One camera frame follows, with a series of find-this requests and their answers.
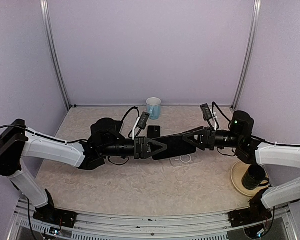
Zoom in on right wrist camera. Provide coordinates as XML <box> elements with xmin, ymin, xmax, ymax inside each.
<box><xmin>200</xmin><ymin>103</ymin><xmax>213</xmax><ymax>121</ymax></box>

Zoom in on silver-edged black smartphone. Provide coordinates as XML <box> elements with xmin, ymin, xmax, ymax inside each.
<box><xmin>147</xmin><ymin>125</ymin><xmax>161</xmax><ymax>139</ymax></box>

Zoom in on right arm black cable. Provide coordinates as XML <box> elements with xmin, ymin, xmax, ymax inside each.
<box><xmin>211</xmin><ymin>101</ymin><xmax>300</xmax><ymax>148</ymax></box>

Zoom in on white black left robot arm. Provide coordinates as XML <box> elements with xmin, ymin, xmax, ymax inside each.
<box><xmin>0</xmin><ymin>117</ymin><xmax>168</xmax><ymax>223</ymax></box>

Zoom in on aluminium front rail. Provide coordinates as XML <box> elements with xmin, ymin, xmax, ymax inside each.
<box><xmin>7</xmin><ymin>198</ymin><xmax>298</xmax><ymax>240</ymax></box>

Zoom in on left aluminium corner post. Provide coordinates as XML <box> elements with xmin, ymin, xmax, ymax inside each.
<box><xmin>40</xmin><ymin>0</ymin><xmax>72</xmax><ymax>111</ymax></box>

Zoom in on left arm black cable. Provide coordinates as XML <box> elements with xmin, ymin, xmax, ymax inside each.
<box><xmin>0</xmin><ymin>106</ymin><xmax>141</xmax><ymax>171</ymax></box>

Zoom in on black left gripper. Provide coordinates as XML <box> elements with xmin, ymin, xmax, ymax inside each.
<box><xmin>100</xmin><ymin>136</ymin><xmax>168</xmax><ymax>160</ymax></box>

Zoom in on beige round plate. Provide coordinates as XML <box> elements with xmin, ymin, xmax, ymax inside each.
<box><xmin>230</xmin><ymin>161</ymin><xmax>269</xmax><ymax>197</ymax></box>

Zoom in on aluminium corner post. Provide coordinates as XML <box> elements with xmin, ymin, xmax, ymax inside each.
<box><xmin>40</xmin><ymin>0</ymin><xmax>72</xmax><ymax>111</ymax></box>
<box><xmin>231</xmin><ymin>0</ymin><xmax>262</xmax><ymax>110</ymax></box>

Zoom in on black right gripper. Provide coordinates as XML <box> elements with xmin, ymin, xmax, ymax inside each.
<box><xmin>183</xmin><ymin>125</ymin><xmax>243</xmax><ymax>150</ymax></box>

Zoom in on dark green mug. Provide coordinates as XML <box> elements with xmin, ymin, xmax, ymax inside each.
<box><xmin>241</xmin><ymin>165</ymin><xmax>270</xmax><ymax>191</ymax></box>

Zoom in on light blue ceramic mug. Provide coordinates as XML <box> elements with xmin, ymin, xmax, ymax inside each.
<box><xmin>146</xmin><ymin>97</ymin><xmax>162</xmax><ymax>120</ymax></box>

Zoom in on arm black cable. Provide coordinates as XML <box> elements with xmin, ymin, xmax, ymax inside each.
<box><xmin>211</xmin><ymin>101</ymin><xmax>300</xmax><ymax>148</ymax></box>
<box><xmin>0</xmin><ymin>106</ymin><xmax>141</xmax><ymax>171</ymax></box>

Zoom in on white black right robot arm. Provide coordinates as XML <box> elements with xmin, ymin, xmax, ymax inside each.
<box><xmin>182</xmin><ymin>110</ymin><xmax>300</xmax><ymax>222</ymax></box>

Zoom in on right aluminium corner post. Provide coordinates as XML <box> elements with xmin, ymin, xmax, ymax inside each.
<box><xmin>231</xmin><ymin>0</ymin><xmax>262</xmax><ymax>110</ymax></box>

